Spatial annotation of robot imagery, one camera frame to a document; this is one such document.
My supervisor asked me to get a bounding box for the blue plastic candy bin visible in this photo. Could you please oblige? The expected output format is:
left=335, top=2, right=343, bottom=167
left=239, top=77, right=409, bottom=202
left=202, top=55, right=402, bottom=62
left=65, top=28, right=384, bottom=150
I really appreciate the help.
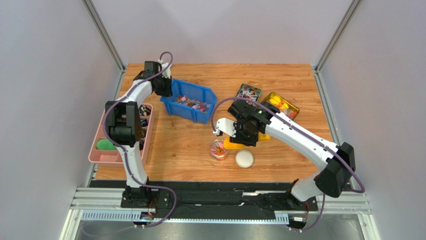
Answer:
left=160, top=78, right=217, bottom=124

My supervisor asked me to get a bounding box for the yellow plastic scoop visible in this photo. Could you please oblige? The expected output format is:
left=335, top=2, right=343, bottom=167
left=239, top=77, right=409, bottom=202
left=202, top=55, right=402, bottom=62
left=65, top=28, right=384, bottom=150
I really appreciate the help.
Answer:
left=223, top=133, right=271, bottom=150

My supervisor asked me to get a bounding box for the white jar lid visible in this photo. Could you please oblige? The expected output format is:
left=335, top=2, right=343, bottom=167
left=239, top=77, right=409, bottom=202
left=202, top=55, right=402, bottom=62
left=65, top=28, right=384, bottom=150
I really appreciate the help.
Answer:
left=235, top=150, right=255, bottom=169

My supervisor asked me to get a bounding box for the clear glass jar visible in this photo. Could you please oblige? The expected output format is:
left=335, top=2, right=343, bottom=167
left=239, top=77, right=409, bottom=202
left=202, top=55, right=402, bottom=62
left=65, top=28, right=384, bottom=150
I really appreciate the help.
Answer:
left=209, top=139, right=228, bottom=160

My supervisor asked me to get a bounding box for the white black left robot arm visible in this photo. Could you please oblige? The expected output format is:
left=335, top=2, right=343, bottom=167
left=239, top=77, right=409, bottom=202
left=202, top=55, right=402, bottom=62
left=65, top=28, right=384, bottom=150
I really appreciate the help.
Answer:
left=102, top=60, right=173, bottom=201

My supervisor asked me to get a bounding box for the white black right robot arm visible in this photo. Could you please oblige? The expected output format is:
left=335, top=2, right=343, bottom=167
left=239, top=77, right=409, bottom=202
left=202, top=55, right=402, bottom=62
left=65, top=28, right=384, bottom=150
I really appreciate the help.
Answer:
left=228, top=100, right=356, bottom=202

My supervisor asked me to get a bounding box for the green plush toy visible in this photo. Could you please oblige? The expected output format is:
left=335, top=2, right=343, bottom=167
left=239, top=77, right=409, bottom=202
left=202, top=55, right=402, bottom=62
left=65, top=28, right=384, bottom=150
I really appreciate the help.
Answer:
left=95, top=138, right=117, bottom=151

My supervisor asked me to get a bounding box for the pink compartment tray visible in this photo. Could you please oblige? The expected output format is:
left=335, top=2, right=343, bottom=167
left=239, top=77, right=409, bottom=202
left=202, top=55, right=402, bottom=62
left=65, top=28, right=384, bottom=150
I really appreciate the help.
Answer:
left=88, top=103, right=155, bottom=167

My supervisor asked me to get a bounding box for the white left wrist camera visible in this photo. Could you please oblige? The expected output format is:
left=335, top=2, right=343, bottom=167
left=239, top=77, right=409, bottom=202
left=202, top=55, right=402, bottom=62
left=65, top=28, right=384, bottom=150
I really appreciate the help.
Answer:
left=158, top=60, right=173, bottom=79

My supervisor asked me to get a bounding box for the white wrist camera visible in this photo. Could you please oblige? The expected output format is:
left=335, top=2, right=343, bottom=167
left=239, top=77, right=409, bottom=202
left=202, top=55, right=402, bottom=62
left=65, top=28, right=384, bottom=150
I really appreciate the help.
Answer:
left=213, top=118, right=237, bottom=138
left=158, top=60, right=173, bottom=79

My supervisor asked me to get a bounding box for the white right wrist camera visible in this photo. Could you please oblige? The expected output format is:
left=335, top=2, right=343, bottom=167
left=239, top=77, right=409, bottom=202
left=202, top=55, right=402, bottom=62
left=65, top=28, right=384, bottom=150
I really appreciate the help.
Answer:
left=213, top=118, right=237, bottom=138

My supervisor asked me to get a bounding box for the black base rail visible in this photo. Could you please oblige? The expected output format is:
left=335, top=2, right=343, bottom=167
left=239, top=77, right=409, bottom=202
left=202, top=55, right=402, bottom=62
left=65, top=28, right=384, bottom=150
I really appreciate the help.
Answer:
left=120, top=180, right=319, bottom=221

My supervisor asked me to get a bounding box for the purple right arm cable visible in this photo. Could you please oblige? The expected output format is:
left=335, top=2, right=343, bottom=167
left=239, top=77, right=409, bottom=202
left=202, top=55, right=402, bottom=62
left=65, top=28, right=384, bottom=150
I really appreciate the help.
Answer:
left=209, top=97, right=366, bottom=233

